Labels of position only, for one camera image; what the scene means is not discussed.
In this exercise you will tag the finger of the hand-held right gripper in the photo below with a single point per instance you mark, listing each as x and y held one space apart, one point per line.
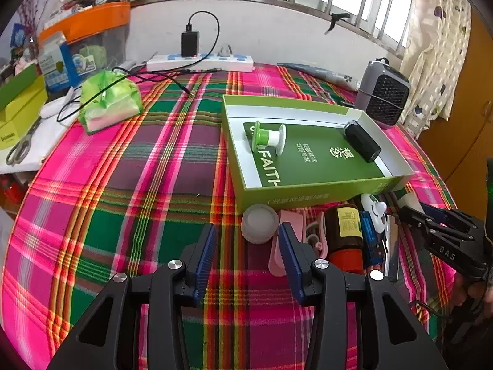
414 217
443 214

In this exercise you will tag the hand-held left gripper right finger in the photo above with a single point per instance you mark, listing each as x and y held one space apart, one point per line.
287 262

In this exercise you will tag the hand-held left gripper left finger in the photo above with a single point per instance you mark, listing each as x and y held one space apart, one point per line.
206 256

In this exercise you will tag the pink plastic clip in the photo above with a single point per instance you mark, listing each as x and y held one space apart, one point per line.
317 235
275 254

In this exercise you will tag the silver metal bar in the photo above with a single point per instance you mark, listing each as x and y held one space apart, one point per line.
393 246

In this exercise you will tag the white panda-shaped gadget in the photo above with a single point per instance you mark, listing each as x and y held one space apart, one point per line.
375 210

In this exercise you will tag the translucent white round jar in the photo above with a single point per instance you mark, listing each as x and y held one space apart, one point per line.
260 223

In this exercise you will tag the green cardboard box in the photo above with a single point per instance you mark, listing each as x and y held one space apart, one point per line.
308 150

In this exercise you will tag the person's right hand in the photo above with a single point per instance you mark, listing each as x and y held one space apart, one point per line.
462 291

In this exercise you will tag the blue usb stick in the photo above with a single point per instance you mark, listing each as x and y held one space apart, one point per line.
369 239

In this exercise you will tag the brown bottle orange cap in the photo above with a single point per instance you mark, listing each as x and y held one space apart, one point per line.
346 239

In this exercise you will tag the wooden cabinet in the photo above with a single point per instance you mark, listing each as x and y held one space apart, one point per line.
462 131

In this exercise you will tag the plaid tablecloth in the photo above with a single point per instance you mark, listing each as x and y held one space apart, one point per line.
134 208

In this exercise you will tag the black power brick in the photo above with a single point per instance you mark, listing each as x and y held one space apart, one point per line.
360 140

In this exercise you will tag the green white spool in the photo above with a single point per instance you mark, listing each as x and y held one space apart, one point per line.
265 137

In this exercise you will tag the grey small fan heater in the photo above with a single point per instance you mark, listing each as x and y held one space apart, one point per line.
385 92

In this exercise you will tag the patterned cream curtain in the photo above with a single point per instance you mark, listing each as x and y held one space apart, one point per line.
439 46

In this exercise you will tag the grey folded umbrella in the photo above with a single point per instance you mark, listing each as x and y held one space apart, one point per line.
319 72

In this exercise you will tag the green plastic bag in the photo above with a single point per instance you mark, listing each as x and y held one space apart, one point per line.
108 100

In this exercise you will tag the white power strip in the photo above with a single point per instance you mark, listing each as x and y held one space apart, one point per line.
215 63

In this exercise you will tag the white side table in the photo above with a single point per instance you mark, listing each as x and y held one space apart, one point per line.
50 135

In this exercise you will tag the grey plug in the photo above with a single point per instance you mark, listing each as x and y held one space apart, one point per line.
225 51

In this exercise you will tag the black plugged-in adapter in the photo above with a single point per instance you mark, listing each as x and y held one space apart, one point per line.
190 44

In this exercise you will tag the grey scissors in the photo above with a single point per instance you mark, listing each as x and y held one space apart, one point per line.
23 146

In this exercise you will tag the yellow-green cardboard box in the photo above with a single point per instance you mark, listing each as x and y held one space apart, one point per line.
19 111

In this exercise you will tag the blue white carton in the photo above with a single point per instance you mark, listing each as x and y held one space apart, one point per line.
57 65

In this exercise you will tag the storage bin with orange lid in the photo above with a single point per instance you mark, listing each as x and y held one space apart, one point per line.
100 19

